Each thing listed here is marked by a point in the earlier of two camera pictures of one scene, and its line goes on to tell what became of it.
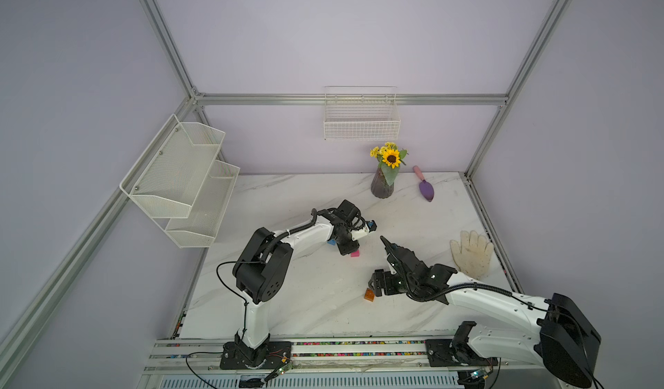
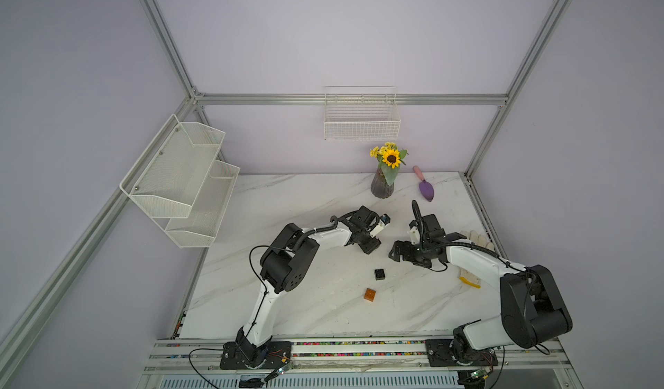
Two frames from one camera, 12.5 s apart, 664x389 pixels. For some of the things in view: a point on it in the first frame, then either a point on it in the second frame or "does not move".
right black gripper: (387, 280) → (406, 256)
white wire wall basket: (356, 112) does not move
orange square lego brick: (369, 295) does not move
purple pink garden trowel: (425, 188) does not move
